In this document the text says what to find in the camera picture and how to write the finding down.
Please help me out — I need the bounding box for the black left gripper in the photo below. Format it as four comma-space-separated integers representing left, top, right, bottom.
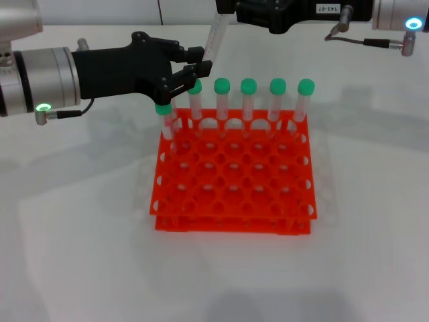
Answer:
72, 32, 212, 105

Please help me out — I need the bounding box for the orange test tube rack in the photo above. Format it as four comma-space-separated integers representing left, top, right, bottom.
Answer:
149, 107, 318, 237

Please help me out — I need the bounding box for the clear test tube green cap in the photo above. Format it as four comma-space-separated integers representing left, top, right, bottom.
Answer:
169, 100, 180, 135
186, 78, 204, 138
214, 77, 231, 138
203, 11, 229, 64
240, 78, 258, 138
154, 102, 178, 154
267, 78, 287, 138
292, 78, 316, 137

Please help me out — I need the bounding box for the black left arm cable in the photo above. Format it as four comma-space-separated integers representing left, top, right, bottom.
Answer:
36, 100, 93, 125

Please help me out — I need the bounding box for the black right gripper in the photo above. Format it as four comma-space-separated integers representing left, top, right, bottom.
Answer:
216, 0, 375, 34

